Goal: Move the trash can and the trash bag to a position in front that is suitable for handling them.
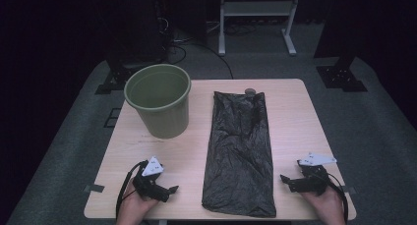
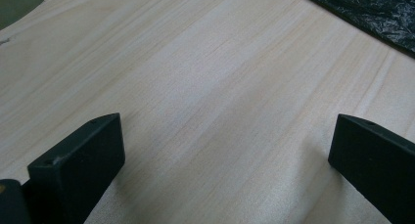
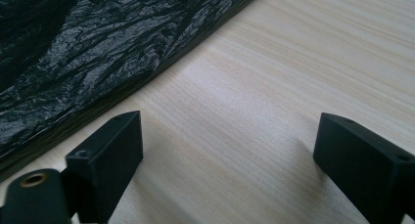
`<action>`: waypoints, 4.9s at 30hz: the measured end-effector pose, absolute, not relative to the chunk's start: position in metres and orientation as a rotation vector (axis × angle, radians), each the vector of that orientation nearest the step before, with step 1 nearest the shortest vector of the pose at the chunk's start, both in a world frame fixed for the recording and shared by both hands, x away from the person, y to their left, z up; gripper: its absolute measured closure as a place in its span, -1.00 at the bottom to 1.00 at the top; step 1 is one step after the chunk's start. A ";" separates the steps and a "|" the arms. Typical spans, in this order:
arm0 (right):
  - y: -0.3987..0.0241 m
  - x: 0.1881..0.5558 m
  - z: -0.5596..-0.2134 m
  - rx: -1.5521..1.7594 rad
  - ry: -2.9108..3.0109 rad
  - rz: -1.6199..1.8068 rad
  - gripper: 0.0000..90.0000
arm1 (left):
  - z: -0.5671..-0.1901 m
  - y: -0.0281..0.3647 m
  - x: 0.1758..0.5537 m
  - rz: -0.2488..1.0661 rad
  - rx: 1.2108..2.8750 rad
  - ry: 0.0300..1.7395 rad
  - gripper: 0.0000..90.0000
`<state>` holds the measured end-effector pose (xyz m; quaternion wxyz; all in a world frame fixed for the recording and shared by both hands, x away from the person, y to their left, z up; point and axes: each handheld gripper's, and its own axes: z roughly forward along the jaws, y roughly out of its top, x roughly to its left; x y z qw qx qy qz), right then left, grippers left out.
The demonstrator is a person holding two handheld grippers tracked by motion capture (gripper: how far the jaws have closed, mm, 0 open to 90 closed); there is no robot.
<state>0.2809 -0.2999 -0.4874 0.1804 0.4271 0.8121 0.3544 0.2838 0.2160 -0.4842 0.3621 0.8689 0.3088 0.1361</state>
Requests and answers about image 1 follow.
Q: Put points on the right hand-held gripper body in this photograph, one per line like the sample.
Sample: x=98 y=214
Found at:
x=313 y=177

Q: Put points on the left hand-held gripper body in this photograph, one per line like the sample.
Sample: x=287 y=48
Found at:
x=147 y=182

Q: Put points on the black plastic garbage bag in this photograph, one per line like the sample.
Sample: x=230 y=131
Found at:
x=239 y=146

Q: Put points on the green plastic trash bin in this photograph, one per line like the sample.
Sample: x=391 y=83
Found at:
x=160 y=97

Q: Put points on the person's left hand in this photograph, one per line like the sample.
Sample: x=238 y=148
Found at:
x=134 y=207

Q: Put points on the person's right hand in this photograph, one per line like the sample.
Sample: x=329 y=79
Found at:
x=324 y=207

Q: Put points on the grey tape piece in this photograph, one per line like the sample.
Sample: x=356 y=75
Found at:
x=349 y=189
x=94 y=187

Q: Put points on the black stand base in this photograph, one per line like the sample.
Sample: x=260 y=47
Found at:
x=342 y=77
x=113 y=79

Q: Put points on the white metal stand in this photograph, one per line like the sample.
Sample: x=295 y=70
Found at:
x=257 y=8

